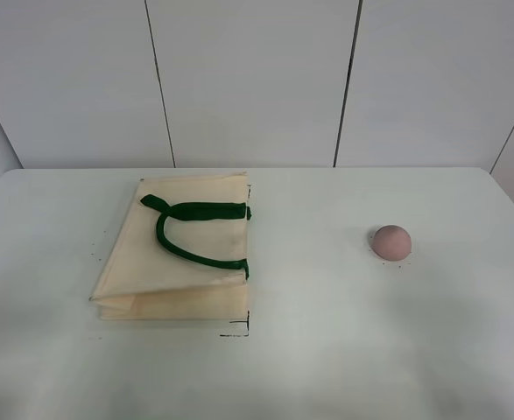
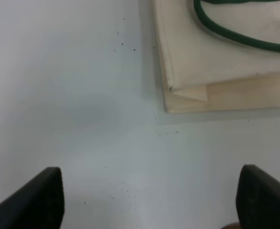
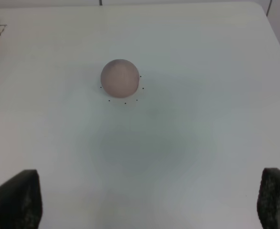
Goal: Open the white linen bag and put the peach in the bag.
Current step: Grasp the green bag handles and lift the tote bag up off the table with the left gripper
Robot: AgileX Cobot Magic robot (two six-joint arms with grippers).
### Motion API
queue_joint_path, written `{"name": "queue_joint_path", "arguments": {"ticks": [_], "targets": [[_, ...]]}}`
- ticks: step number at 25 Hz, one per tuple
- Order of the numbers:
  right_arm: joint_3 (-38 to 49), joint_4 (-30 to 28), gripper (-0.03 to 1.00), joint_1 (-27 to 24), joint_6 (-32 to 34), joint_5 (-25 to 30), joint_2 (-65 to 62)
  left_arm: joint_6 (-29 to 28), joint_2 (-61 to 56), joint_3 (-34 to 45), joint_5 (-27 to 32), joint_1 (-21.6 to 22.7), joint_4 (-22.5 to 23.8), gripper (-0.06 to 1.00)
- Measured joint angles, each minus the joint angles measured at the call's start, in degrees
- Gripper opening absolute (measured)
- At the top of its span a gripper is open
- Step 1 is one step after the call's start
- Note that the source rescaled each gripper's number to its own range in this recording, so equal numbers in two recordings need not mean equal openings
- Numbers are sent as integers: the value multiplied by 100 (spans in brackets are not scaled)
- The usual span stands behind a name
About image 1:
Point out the cream linen bag green handles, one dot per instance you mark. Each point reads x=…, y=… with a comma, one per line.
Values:
x=181, y=253

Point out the pink peach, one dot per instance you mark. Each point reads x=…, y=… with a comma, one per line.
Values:
x=391, y=243

